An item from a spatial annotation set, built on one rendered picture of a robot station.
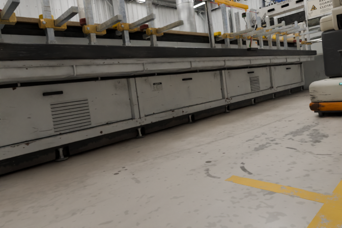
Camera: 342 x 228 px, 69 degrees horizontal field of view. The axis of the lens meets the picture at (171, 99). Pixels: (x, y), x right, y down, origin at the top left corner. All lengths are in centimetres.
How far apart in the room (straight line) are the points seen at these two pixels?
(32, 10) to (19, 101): 781
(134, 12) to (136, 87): 935
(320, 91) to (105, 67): 160
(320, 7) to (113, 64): 422
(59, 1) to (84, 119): 824
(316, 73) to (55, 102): 462
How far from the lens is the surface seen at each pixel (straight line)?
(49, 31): 156
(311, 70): 540
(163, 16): 1235
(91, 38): 165
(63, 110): 178
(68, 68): 158
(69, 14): 138
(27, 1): 953
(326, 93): 220
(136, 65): 181
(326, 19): 255
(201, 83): 265
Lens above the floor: 38
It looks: 3 degrees down
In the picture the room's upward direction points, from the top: 7 degrees counter-clockwise
